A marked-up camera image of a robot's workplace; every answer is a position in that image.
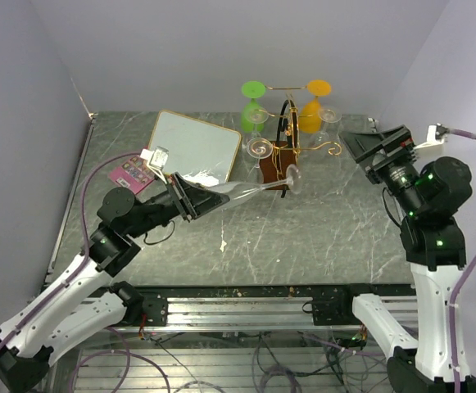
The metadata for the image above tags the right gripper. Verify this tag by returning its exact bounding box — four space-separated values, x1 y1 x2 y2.
339 124 427 215

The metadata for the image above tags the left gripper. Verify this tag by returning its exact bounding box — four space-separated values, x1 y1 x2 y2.
126 171 229 238

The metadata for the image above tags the clear wine glass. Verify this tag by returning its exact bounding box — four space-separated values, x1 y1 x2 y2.
207 165 302 209
314 106 342 146
247 107 269 138
247 138 274 169

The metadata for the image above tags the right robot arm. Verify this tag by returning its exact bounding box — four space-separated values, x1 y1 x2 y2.
336 126 476 392

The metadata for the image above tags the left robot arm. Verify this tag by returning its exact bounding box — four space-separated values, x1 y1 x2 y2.
0 174 230 392

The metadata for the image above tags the orange wine glass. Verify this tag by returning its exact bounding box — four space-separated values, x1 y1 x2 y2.
298 79 332 134

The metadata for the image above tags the green wine glass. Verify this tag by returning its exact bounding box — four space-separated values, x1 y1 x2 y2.
241 80 266 133

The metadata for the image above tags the gold framed whiteboard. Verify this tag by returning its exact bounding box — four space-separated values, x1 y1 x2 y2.
147 110 242 186

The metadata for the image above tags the pink card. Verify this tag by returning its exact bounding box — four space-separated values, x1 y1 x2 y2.
108 155 155 195

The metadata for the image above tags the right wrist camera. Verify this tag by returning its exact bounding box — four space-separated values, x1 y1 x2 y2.
415 123 450 152

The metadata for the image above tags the gold wire glass rack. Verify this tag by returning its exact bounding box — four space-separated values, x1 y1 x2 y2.
264 82 342 180

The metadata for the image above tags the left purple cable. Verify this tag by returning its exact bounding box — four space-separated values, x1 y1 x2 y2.
0 151 143 393

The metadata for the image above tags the aluminium rail frame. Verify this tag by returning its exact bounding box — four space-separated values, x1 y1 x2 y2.
117 283 417 332

